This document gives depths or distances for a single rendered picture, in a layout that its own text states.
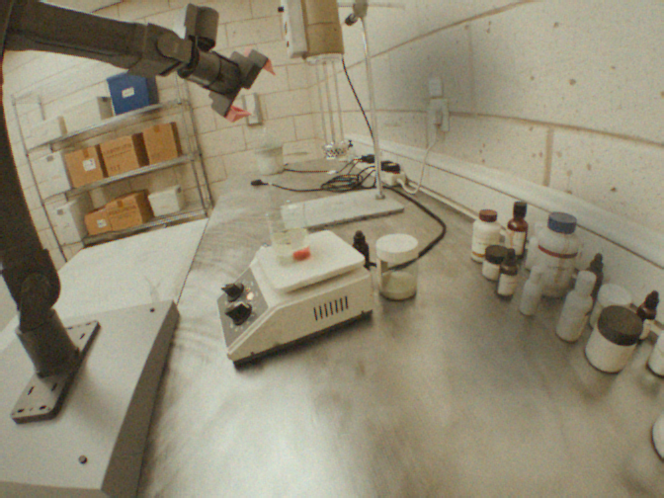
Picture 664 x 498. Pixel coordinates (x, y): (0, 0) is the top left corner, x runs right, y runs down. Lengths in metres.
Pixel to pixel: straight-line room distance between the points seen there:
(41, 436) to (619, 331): 0.60
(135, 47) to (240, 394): 0.46
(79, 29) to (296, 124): 2.47
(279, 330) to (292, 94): 2.55
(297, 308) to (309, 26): 0.61
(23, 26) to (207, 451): 0.50
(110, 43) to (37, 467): 0.48
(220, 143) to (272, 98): 0.59
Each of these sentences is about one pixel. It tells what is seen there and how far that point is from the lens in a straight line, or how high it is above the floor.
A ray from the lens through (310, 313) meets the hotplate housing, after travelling 0.37.
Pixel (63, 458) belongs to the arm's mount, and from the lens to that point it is 0.36.
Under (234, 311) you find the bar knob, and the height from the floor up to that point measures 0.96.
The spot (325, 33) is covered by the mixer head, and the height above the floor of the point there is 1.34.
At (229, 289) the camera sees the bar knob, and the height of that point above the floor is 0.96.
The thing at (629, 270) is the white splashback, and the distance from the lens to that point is 0.51.
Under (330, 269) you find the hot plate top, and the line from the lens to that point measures 0.37.
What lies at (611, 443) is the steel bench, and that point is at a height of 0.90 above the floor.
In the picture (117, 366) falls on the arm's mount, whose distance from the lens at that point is 0.43.
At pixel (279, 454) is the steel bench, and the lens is 0.31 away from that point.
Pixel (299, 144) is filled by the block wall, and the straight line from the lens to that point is 2.82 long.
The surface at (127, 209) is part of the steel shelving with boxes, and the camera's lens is 2.67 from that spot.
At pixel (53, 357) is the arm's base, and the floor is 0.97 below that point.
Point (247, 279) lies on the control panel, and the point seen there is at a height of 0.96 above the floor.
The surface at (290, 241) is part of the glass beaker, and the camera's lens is 0.37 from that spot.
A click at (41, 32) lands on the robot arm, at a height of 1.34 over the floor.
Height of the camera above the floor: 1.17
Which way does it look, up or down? 26 degrees down
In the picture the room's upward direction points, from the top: 8 degrees counter-clockwise
